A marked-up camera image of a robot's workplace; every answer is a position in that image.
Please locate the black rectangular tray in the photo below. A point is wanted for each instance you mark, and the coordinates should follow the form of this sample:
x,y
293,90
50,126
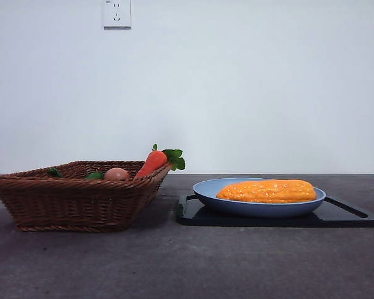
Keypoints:
x,y
339,215

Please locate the pale blue round plate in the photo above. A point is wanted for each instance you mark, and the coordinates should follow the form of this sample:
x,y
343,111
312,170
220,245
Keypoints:
x,y
261,209

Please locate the dark green glossy vegetable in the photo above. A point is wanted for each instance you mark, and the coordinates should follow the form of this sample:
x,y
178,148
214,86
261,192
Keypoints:
x,y
54,172

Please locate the orange carrot with green leaves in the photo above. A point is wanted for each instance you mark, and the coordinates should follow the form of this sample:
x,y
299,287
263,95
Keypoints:
x,y
151,163

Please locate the white wall power outlet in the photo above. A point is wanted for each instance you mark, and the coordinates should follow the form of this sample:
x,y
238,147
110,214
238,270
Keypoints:
x,y
117,14

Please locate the brown egg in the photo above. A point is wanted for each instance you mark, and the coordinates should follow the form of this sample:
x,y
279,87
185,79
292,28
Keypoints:
x,y
116,174

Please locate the brown woven wicker basket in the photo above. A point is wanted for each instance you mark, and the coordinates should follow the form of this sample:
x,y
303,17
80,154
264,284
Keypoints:
x,y
74,202

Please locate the orange-yellow corn cob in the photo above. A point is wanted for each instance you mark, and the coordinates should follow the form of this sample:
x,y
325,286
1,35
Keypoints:
x,y
268,191

